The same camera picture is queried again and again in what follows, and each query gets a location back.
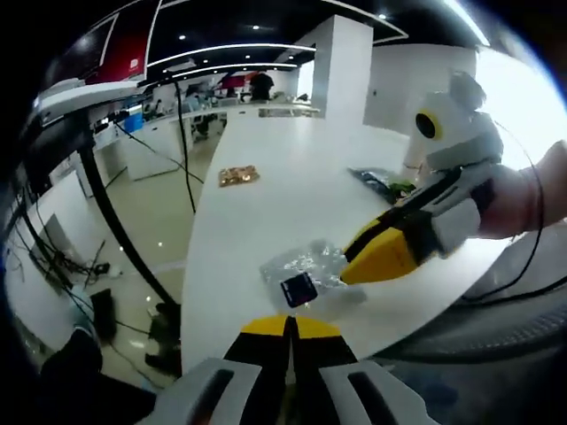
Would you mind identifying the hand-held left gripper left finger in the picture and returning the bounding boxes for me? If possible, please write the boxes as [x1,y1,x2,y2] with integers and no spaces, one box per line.
[152,314,292,425]

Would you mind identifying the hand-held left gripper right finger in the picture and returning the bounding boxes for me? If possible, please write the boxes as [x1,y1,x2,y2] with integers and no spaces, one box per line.
[290,315,429,425]

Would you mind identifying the silver sachet packet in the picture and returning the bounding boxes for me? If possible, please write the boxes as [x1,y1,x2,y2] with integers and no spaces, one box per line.
[258,237,368,312]

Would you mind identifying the person's right hand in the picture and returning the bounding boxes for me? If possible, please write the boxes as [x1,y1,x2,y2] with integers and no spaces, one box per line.
[474,138,567,241]

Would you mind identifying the green black sachet packet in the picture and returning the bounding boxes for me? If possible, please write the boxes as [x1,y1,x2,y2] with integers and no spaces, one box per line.
[346,166,418,205]

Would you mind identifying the grey mesh chair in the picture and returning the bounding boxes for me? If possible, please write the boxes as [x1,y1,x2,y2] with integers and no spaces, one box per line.
[374,272,567,367]

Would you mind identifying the black box on floor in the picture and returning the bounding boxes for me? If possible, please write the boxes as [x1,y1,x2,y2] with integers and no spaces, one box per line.
[89,288,118,345]

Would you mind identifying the gold foil packet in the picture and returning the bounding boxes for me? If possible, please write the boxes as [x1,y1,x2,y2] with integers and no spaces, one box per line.
[217,164,261,188]

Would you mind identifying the white standing desk black legs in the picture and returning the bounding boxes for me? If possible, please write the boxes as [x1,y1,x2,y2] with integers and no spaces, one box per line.
[26,74,183,377]

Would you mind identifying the monitor with red screen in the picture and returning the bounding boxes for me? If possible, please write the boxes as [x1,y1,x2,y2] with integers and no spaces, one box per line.
[43,0,163,89]

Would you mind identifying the bundle of floor cables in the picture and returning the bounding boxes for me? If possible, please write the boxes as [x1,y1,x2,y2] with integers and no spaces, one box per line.
[6,207,114,313]

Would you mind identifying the hanging black desk cable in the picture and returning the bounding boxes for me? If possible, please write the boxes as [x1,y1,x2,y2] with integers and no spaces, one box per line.
[173,81,199,216]

